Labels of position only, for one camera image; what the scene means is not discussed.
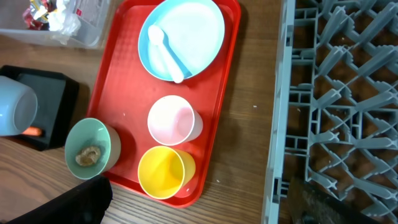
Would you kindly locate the orange carrot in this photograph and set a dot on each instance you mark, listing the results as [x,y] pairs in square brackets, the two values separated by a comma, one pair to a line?
[33,131]

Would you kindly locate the green bowl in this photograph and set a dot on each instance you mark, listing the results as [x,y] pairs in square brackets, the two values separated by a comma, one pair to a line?
[92,132]

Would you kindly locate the grey dishwasher rack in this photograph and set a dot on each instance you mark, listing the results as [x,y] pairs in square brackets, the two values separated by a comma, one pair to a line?
[335,105]

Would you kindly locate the yellow clear candy wrapper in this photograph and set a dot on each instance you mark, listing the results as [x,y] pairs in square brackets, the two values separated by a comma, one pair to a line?
[39,9]

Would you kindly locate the red plastic tray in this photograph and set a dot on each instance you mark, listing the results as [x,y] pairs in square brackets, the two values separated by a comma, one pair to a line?
[161,85]

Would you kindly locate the white plastic spoon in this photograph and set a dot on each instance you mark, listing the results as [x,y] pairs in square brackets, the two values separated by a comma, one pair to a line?
[156,37]

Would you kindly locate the brown food scrap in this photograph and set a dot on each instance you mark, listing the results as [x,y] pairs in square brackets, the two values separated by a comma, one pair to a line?
[88,156]

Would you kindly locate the clear plastic waste bin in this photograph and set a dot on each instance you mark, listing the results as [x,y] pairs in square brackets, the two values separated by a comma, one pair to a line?
[91,13]

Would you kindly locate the black food waste tray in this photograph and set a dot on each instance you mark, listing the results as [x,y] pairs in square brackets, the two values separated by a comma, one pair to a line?
[57,95]

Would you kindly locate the pink plastic cup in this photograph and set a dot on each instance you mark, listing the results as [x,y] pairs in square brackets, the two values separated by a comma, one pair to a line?
[172,120]

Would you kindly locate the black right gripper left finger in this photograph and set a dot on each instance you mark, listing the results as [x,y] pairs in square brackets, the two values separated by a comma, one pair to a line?
[85,203]

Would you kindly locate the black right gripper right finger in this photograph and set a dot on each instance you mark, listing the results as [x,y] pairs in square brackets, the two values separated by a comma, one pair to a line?
[307,204]

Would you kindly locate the white tissue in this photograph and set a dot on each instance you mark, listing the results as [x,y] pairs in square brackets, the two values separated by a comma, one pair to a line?
[63,23]

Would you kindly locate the red snack wrapper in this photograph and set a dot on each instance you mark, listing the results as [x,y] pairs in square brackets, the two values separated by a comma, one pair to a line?
[34,24]

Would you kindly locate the light blue plate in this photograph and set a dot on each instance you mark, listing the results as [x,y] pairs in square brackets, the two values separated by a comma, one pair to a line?
[194,32]

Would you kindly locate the light blue bowl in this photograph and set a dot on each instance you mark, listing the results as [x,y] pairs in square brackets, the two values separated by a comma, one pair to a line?
[19,105]

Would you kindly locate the yellow plastic cup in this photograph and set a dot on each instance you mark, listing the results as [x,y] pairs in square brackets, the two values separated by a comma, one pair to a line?
[163,171]

